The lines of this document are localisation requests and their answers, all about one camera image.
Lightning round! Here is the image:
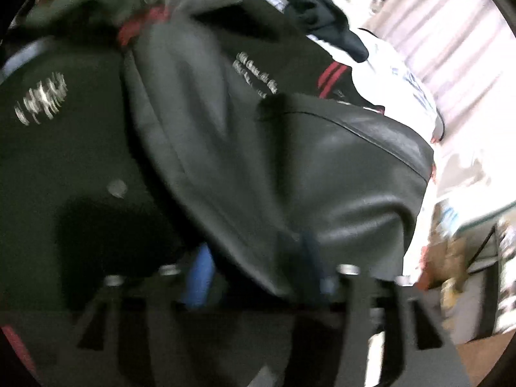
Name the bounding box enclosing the pink striped cloth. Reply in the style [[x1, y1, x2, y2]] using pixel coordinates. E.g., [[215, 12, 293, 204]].
[[369, 0, 516, 170]]

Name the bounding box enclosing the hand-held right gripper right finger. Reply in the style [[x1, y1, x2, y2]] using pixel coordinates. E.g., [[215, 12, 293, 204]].
[[282, 230, 474, 387]]

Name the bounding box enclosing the grey box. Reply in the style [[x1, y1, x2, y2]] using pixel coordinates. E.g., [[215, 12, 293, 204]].
[[437, 222, 504, 341]]

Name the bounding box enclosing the dark jacket with red stripes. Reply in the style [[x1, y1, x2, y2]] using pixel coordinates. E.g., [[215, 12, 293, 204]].
[[0, 0, 436, 387]]

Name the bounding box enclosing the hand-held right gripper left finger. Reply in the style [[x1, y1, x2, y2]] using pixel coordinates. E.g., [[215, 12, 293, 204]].
[[60, 244, 226, 387]]

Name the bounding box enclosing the black fleece garment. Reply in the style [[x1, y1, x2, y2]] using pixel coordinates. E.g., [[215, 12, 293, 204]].
[[248, 0, 371, 64]]

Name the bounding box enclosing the white printed garment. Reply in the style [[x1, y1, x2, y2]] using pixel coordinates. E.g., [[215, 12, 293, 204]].
[[308, 28, 446, 144]]

